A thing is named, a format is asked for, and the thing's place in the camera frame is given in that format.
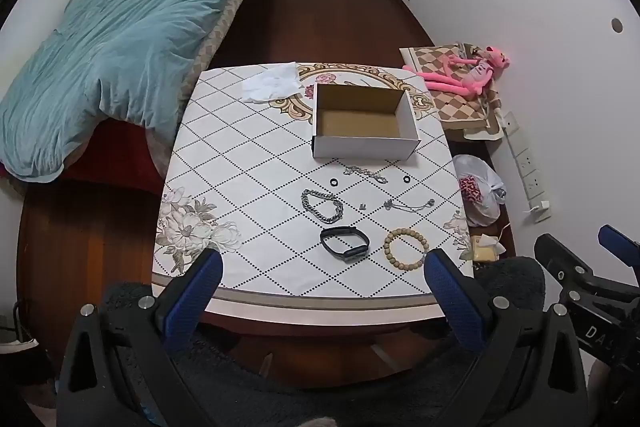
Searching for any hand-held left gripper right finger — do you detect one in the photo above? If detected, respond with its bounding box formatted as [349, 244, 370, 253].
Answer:
[423, 248, 589, 427]

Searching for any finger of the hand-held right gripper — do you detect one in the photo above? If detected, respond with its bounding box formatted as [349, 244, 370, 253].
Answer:
[534, 234, 599, 293]
[598, 224, 640, 280]

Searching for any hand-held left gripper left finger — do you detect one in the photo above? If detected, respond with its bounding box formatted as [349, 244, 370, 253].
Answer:
[57, 248, 224, 427]

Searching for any wooden bead bracelet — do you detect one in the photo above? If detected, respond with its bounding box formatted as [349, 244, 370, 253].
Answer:
[384, 228, 431, 264]

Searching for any thin silver necklace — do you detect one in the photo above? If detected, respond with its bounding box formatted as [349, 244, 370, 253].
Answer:
[383, 198, 434, 211]

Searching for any black smart band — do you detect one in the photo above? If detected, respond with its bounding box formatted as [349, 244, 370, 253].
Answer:
[320, 227, 372, 263]

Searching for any thick silver chain bracelet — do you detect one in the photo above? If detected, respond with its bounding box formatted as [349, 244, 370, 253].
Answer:
[300, 189, 345, 225]

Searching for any silver link bracelet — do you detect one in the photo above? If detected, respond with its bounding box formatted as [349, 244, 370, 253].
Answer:
[344, 165, 388, 184]

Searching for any cardboard box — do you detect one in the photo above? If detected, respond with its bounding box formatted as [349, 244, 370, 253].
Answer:
[312, 83, 421, 159]

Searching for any pale yellow packet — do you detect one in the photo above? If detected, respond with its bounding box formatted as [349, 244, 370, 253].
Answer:
[469, 234, 506, 264]

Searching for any white plastic bag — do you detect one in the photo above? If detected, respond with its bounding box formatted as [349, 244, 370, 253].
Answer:
[452, 154, 507, 228]

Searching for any white power strip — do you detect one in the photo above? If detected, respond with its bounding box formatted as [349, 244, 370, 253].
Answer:
[501, 110, 546, 200]

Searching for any brown checked cushion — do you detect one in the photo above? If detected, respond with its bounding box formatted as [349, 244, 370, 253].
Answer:
[399, 42, 504, 128]

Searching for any pink plush toy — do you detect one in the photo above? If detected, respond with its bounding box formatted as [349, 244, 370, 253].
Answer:
[402, 46, 512, 98]

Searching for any crumpled white tissue paper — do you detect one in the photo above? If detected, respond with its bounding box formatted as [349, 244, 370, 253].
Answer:
[242, 63, 304, 104]

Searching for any light blue duvet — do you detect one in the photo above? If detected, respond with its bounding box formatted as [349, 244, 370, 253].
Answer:
[0, 0, 279, 184]

